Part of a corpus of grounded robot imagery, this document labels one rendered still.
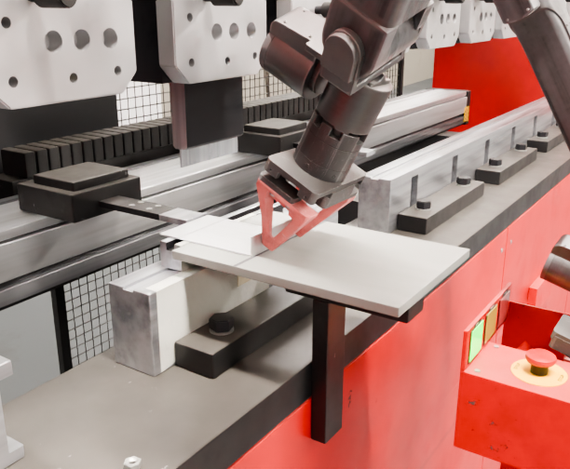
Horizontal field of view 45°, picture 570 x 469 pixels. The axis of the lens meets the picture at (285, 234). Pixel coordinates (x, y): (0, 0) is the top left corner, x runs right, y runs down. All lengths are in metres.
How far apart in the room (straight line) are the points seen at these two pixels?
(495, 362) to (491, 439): 0.10
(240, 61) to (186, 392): 0.35
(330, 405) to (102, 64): 0.44
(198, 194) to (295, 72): 0.52
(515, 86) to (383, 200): 1.75
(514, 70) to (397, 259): 2.19
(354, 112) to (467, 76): 2.29
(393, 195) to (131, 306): 0.58
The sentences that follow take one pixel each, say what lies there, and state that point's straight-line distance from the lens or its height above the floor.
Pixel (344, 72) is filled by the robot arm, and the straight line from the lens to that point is 0.60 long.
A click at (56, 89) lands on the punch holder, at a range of 0.59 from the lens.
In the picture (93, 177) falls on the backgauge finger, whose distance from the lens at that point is 0.94.
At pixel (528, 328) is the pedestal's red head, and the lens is 1.14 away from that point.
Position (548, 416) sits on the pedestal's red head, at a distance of 0.97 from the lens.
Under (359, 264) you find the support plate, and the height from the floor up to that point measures 1.00.
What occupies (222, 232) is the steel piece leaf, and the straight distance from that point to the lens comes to 0.79.
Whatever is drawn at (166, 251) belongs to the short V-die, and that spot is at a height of 0.99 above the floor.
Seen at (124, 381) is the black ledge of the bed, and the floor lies 0.87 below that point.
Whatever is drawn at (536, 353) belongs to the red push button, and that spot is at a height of 0.81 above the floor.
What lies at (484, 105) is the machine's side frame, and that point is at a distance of 2.91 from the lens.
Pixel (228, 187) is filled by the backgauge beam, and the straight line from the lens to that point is 1.22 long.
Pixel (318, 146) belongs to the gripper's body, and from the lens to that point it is 0.66.
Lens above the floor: 1.25
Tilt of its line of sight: 19 degrees down
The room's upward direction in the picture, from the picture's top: straight up
